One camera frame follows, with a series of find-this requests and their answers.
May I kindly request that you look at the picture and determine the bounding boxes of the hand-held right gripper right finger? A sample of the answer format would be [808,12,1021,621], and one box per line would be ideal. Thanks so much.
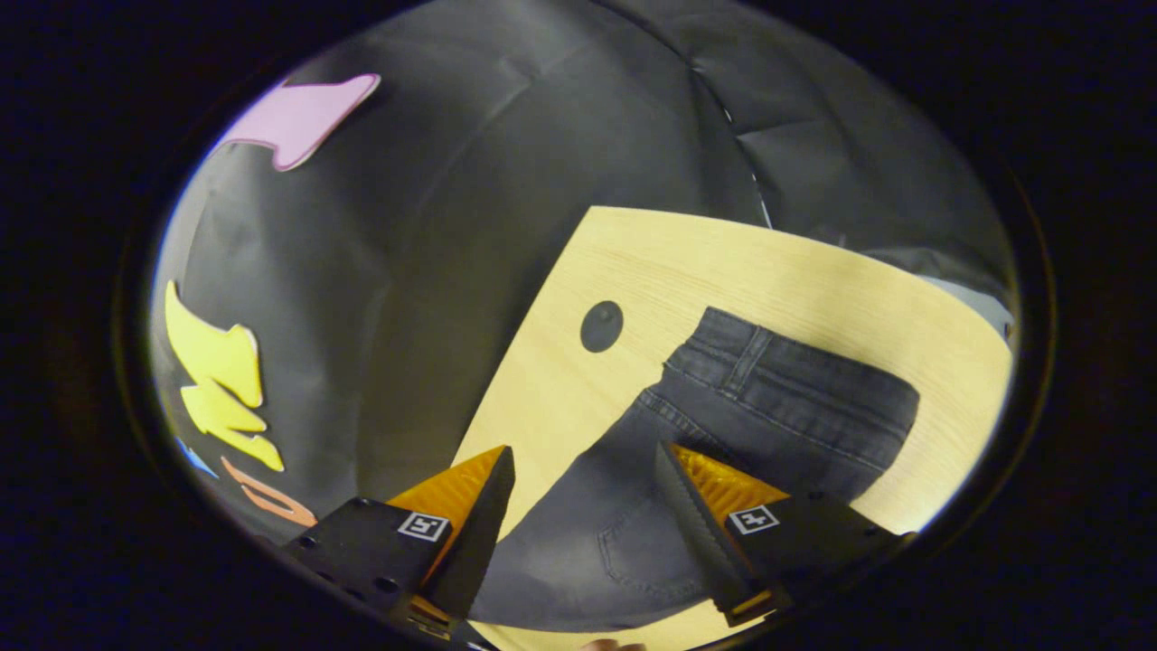
[655,440,917,628]

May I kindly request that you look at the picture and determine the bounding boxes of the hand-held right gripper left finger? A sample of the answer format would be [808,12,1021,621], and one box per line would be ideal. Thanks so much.
[280,443,517,638]

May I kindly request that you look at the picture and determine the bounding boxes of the dark grey jeans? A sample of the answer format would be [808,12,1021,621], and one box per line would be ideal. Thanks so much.
[470,306,921,634]

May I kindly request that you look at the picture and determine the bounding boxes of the black round table grommet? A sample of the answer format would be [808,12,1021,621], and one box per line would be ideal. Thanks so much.
[579,300,625,354]

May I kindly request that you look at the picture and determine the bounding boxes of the black backdrop cloth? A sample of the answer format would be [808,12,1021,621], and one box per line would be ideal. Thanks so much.
[149,0,1018,543]

